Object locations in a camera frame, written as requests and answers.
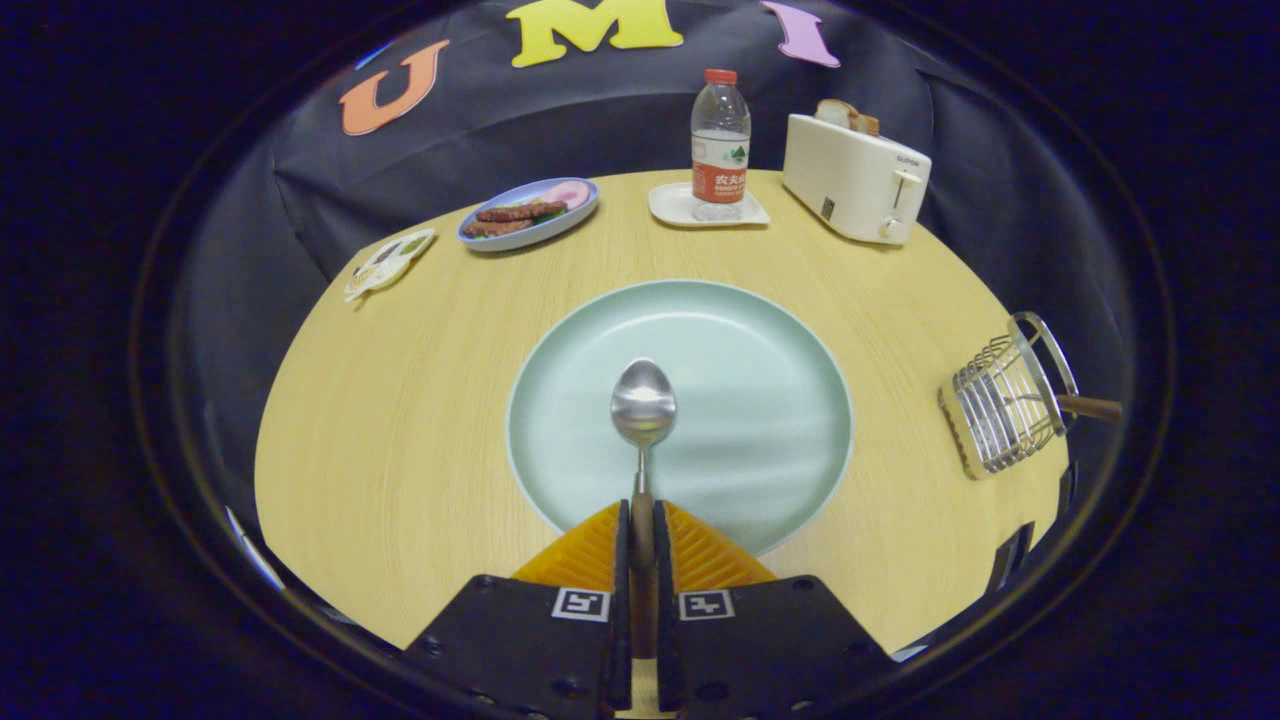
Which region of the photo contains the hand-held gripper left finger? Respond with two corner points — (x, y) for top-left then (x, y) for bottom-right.
(402, 500), (634, 719)

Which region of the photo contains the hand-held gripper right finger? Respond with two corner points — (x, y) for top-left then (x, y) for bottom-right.
(654, 500), (896, 717)

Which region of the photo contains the metal spoon wooden handle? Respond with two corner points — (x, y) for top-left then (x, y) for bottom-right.
(610, 358), (678, 661)

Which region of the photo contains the metal fork wooden handle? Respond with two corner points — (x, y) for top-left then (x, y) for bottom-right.
(1000, 392), (1124, 422)

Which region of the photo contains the pale green round plate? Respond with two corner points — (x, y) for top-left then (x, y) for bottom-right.
(506, 279), (856, 557)

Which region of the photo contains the black table clamp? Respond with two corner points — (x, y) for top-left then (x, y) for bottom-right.
(985, 520), (1036, 598)

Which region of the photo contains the blue oval food plate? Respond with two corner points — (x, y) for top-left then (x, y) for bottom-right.
(457, 177), (601, 253)

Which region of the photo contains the white divided sauce dish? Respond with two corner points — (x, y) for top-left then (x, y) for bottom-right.
(344, 228), (438, 303)

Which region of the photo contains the small white square tray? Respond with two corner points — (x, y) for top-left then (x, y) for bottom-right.
(648, 182), (771, 229)

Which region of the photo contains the white toaster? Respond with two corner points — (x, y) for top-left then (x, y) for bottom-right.
(782, 112), (933, 246)

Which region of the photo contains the clear water bottle red cap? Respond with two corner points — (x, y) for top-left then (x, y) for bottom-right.
(690, 69), (752, 222)

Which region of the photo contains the black backdrop cloth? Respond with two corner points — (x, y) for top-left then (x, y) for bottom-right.
(170, 0), (1151, 641)

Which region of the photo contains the metal wire basket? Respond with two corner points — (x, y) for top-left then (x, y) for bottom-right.
(938, 311), (1081, 481)

